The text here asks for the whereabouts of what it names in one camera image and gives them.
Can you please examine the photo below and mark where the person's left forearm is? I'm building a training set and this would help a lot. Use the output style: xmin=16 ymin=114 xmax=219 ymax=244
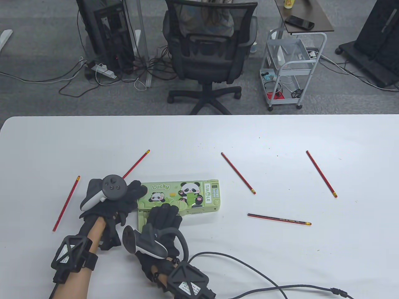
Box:
xmin=48 ymin=218 xmax=107 ymax=299

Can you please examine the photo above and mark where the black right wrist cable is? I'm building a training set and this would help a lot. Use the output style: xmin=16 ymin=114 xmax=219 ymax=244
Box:
xmin=187 ymin=252 xmax=356 ymax=299

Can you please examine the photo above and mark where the person's left hand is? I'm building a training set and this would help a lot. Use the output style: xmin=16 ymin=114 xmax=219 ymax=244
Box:
xmin=79 ymin=180 xmax=148 ymax=251

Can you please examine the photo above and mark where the white utility cart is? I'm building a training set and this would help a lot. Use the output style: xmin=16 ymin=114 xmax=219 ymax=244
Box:
xmin=259 ymin=30 xmax=328 ymax=112

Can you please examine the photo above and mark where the white flat bar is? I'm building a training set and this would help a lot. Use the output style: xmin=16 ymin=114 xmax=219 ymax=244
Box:
xmin=0 ymin=29 xmax=13 ymax=52

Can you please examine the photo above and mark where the brown side table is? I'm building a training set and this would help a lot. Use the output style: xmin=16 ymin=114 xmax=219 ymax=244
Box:
xmin=276 ymin=0 xmax=334 ymax=35

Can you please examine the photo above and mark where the white power strip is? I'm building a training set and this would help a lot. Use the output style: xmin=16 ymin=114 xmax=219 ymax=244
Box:
xmin=91 ymin=63 xmax=117 ymax=79

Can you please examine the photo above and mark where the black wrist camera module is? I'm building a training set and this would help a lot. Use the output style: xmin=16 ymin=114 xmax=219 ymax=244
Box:
xmin=167 ymin=263 xmax=216 ymax=299
xmin=51 ymin=235 xmax=99 ymax=284

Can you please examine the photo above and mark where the tangle of black floor cables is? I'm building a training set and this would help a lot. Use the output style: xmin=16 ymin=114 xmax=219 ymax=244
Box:
xmin=59 ymin=40 xmax=184 ymax=97

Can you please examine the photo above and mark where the green multifunction pencil case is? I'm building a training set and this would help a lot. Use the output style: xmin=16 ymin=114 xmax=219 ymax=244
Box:
xmin=137 ymin=179 xmax=222 ymax=233

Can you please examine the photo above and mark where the black smartphone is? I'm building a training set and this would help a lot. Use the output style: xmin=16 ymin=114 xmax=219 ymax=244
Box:
xmin=284 ymin=15 xmax=315 ymax=31

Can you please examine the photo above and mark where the black left wrist camera module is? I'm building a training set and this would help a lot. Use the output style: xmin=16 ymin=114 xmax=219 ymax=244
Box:
xmin=51 ymin=235 xmax=99 ymax=284

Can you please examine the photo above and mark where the black wheeled stand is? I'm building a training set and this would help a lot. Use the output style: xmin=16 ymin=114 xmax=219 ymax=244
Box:
xmin=335 ymin=0 xmax=399 ymax=89

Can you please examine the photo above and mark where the black bead bracelet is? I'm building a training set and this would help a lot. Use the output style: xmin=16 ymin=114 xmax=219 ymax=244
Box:
xmin=152 ymin=256 xmax=180 ymax=281

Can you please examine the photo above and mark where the red wooden pencil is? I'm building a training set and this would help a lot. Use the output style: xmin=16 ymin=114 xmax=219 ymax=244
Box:
xmin=221 ymin=152 xmax=256 ymax=195
xmin=123 ymin=150 xmax=150 ymax=179
xmin=52 ymin=176 xmax=81 ymax=232
xmin=306 ymin=150 xmax=338 ymax=198
xmin=247 ymin=213 xmax=312 ymax=225

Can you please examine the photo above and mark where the black right wrist camera module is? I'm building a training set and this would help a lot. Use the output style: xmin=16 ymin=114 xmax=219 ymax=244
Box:
xmin=167 ymin=263 xmax=216 ymax=299

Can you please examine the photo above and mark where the black computer tower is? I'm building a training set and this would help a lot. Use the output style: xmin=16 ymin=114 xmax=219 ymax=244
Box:
xmin=76 ymin=0 xmax=136 ymax=75

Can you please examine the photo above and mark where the black mesh office chair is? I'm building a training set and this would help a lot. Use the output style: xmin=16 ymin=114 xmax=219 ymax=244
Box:
xmin=162 ymin=0 xmax=258 ymax=115

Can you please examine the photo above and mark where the person's right hand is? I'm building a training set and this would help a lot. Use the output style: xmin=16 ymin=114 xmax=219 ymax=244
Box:
xmin=135 ymin=203 xmax=184 ymax=292

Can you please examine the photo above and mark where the grey white hand controller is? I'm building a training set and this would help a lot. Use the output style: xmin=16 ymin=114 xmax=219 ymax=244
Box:
xmin=122 ymin=225 xmax=189 ymax=266
xmin=80 ymin=174 xmax=128 ymax=212

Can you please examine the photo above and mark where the person's right forearm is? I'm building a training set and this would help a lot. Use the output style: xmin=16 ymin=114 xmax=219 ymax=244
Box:
xmin=151 ymin=258 xmax=179 ymax=292

